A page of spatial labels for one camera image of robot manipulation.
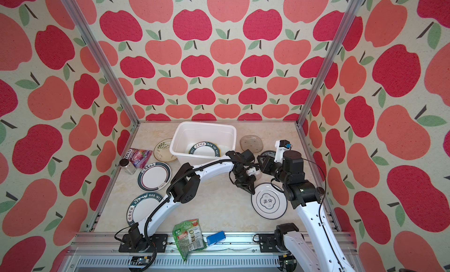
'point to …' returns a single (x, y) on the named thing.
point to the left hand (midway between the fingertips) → (255, 198)
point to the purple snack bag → (139, 157)
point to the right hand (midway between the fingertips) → (262, 161)
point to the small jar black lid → (128, 166)
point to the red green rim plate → (154, 177)
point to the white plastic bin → (191, 142)
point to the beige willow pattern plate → (162, 152)
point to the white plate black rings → (268, 202)
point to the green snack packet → (188, 237)
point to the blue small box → (215, 237)
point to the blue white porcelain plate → (270, 153)
